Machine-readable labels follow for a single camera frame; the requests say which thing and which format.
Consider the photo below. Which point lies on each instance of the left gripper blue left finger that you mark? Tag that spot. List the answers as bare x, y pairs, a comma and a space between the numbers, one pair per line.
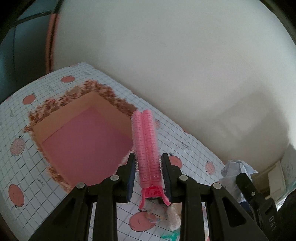
129, 176

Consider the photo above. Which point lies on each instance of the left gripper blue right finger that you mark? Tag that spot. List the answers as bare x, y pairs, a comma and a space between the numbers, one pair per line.
166, 172

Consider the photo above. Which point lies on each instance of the pink hair roller clip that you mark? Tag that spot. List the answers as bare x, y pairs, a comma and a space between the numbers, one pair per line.
145, 141

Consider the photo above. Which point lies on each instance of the silver foil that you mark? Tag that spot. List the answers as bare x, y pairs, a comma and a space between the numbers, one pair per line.
229, 173

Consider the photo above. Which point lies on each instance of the cream lace scrunchie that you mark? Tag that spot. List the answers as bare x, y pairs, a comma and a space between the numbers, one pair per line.
173, 215

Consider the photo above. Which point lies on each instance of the floral pink gift box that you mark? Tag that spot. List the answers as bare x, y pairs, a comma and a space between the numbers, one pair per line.
85, 134

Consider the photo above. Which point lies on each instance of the pomegranate grid tablecloth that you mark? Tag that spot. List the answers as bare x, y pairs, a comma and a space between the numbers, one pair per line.
29, 194

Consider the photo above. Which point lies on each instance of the dark blue refrigerator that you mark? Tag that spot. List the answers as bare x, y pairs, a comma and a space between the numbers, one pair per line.
24, 28

